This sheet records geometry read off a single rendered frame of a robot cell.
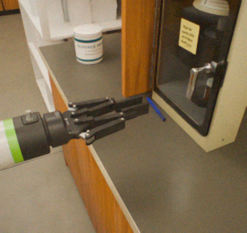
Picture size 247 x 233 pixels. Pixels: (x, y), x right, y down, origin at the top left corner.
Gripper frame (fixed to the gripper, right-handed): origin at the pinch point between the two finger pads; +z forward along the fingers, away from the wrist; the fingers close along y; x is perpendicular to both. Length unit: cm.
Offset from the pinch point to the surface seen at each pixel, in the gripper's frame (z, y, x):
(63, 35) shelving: 11, 111, 25
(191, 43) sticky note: 21.3, 7.9, -9.1
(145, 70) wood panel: 22.2, 31.4, 11.6
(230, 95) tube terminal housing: 25.8, -5.3, 0.7
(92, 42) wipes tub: 13, 63, 11
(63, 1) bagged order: 19, 135, 12
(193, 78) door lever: 16.5, -0.5, -4.2
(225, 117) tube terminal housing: 26.5, -5.5, 8.0
